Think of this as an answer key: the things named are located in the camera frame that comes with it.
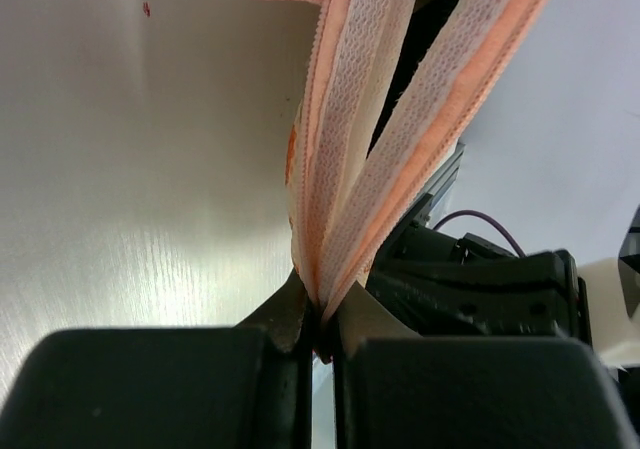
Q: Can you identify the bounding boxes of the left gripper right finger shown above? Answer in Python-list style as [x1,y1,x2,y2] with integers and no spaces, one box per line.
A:
[333,286,639,448]

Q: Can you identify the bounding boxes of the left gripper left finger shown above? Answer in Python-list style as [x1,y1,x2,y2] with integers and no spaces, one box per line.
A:
[1,274,312,448]

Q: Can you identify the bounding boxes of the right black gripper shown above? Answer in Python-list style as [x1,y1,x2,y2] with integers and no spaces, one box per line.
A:
[365,222,592,344]

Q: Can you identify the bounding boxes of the floral mesh laundry bag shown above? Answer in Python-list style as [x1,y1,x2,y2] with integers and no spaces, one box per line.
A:
[192,0,566,320]

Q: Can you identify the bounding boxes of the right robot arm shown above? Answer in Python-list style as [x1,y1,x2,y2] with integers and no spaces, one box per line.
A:
[366,212,639,368]

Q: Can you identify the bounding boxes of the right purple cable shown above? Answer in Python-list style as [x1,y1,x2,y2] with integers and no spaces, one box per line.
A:
[432,209,527,259]

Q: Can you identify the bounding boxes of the aluminium rail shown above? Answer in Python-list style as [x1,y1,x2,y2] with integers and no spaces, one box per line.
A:
[415,142,465,227]

